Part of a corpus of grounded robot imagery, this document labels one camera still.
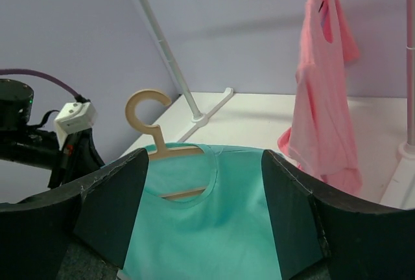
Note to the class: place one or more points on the pink t shirt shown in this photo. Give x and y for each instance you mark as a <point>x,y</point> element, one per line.
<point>321,138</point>

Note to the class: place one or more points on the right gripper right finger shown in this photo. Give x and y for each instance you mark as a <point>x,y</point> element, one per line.
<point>321,232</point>

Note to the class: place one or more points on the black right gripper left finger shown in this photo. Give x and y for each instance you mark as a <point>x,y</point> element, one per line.
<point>80,230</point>

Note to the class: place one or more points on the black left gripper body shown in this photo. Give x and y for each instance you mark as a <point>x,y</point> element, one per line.
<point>77,158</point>

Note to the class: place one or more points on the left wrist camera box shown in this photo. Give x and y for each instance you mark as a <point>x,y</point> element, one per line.
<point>72,118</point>

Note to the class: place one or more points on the teal t shirt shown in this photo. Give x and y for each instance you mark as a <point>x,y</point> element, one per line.
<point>204,217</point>

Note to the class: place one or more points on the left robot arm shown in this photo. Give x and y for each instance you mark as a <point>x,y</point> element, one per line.
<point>31,145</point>

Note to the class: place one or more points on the white clothes rack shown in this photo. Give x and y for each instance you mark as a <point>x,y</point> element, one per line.
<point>400,191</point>

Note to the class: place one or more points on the tan wooden hanger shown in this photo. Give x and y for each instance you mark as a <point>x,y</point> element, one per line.
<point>162,151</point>

